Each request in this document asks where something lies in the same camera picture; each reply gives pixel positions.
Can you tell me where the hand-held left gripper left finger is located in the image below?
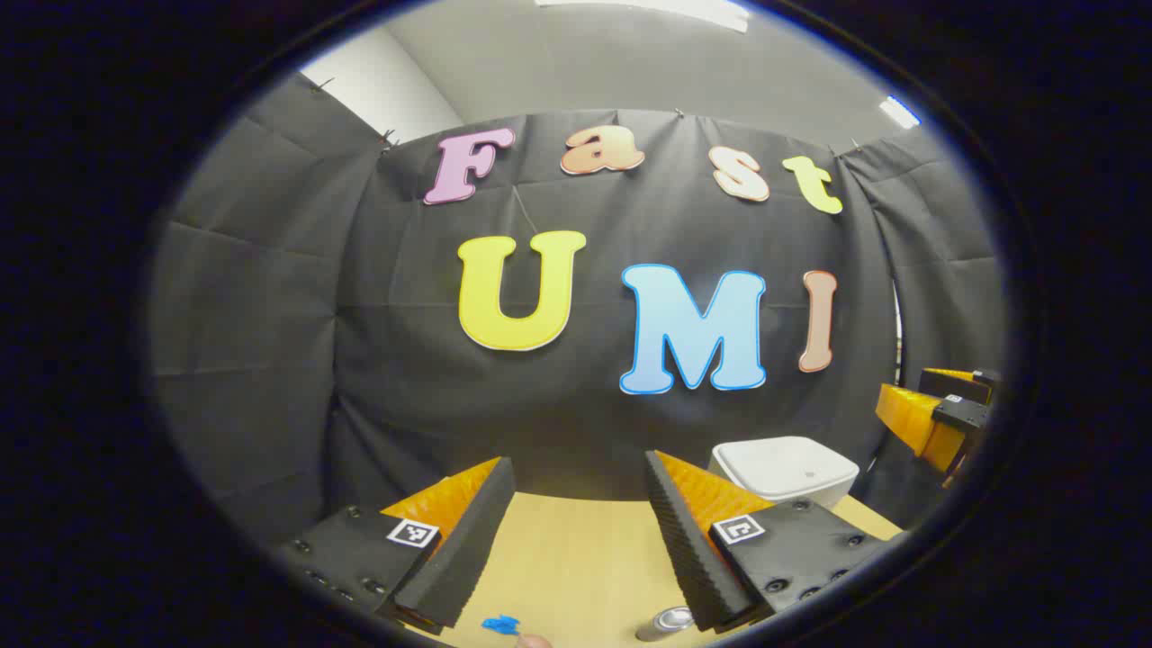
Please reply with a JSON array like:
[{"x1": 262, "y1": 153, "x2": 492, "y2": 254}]
[{"x1": 270, "y1": 456, "x2": 517, "y2": 637}]

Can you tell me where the black backdrop cloth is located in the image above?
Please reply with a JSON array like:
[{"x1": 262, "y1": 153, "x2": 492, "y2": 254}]
[{"x1": 148, "y1": 72, "x2": 1007, "y2": 550}]

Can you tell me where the silver pop can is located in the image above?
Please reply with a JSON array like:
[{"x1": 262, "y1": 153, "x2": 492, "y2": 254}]
[{"x1": 634, "y1": 607, "x2": 698, "y2": 643}]

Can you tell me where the small ceiling light panel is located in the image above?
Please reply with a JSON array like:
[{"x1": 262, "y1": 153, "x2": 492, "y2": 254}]
[{"x1": 879, "y1": 94, "x2": 922, "y2": 131}]

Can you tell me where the white desktop garbage bin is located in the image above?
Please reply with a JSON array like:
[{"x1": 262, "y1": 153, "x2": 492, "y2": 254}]
[{"x1": 708, "y1": 436, "x2": 860, "y2": 509}]

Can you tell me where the wooden desktop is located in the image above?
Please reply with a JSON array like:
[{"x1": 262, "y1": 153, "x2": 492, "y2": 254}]
[{"x1": 405, "y1": 490, "x2": 905, "y2": 648}]

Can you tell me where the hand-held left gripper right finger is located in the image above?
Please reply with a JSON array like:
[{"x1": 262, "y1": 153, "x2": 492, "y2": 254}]
[{"x1": 643, "y1": 450, "x2": 905, "y2": 634}]

